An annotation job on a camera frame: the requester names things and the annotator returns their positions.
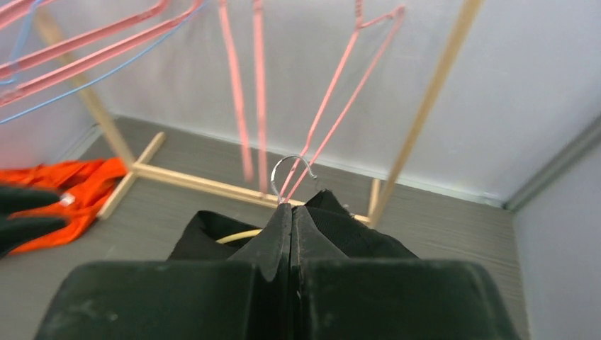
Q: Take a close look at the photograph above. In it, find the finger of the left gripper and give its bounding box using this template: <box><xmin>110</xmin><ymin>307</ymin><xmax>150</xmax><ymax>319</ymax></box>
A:
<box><xmin>1</xmin><ymin>185</ymin><xmax>67</xmax><ymax>257</ymax></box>

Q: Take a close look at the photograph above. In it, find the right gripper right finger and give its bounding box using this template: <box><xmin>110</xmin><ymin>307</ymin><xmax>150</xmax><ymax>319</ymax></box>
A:
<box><xmin>290</xmin><ymin>206</ymin><xmax>518</xmax><ymax>339</ymax></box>

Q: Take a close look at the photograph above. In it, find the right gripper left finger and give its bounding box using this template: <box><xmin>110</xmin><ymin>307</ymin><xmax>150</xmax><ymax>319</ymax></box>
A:
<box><xmin>35</xmin><ymin>205</ymin><xmax>292</xmax><ymax>339</ymax></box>

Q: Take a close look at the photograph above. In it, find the yellow wooden hanger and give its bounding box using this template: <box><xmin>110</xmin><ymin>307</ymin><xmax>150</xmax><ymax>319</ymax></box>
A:
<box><xmin>216</xmin><ymin>154</ymin><xmax>318</xmax><ymax>244</ymax></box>

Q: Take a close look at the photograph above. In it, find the black garment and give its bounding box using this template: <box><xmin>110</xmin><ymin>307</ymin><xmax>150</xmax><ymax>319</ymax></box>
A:
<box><xmin>168</xmin><ymin>190</ymin><xmax>417</xmax><ymax>261</ymax></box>

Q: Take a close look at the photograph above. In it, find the pink hanger of red garment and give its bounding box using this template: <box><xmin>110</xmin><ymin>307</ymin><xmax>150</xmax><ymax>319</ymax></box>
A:
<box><xmin>276</xmin><ymin>0</ymin><xmax>407</xmax><ymax>203</ymax></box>

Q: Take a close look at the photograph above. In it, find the light blue hanger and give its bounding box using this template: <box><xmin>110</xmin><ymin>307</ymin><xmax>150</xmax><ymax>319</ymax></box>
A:
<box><xmin>0</xmin><ymin>0</ymin><xmax>208</xmax><ymax>127</ymax></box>

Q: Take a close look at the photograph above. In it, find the orange garment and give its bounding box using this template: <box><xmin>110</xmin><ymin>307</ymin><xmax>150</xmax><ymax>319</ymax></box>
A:
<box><xmin>1</xmin><ymin>157</ymin><xmax>127</xmax><ymax>255</ymax></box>

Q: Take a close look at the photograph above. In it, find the wooden clothes rack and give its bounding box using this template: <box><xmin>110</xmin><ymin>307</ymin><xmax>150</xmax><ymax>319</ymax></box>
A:
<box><xmin>30</xmin><ymin>1</ymin><xmax>482</xmax><ymax>225</ymax></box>

